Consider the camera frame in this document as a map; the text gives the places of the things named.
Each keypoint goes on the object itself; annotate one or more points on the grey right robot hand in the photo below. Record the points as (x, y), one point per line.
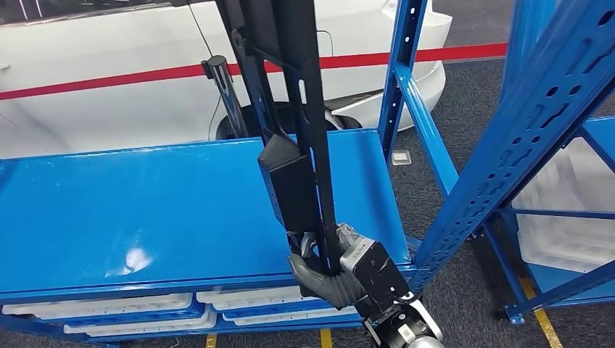
(331, 288)

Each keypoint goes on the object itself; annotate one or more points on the black plastic panel part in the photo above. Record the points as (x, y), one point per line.
(298, 192)

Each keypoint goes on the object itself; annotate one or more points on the blue metal shelf rack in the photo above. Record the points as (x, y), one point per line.
(120, 206)
(600, 132)

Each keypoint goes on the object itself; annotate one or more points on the blue plastic bin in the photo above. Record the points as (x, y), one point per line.
(197, 314)
(269, 312)

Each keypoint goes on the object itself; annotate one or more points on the floor socket plate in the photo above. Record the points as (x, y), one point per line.
(401, 157)

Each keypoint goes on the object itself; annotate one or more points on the white car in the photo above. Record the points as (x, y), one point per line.
(96, 120)

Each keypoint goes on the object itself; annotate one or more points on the red barrier belt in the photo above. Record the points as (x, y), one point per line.
(120, 79)

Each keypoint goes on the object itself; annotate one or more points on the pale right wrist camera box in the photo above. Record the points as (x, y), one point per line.
(375, 269)

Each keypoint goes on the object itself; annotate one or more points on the chrome stanchion post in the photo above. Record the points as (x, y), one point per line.
(226, 96)

